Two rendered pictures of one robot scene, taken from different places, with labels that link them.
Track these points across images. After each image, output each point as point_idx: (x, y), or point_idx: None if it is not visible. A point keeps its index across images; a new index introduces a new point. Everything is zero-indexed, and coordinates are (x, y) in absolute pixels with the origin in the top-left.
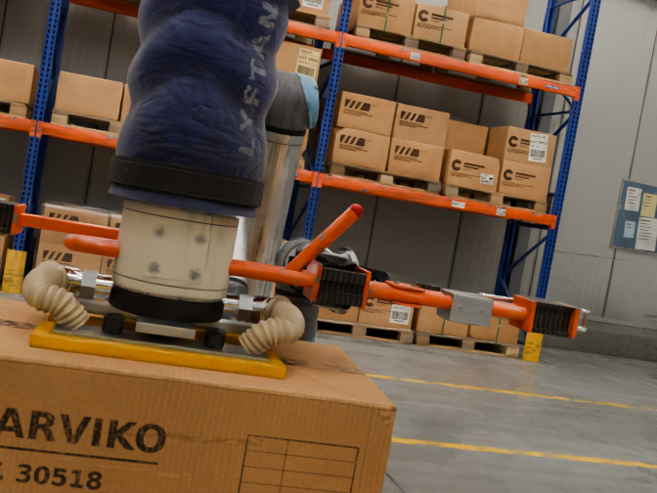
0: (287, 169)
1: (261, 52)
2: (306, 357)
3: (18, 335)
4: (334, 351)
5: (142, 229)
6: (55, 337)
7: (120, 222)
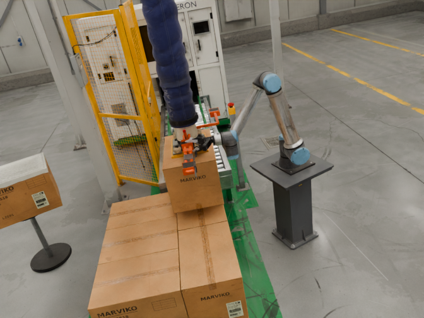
0: (272, 105)
1: (169, 98)
2: (195, 158)
3: None
4: (207, 159)
5: None
6: (171, 140)
7: None
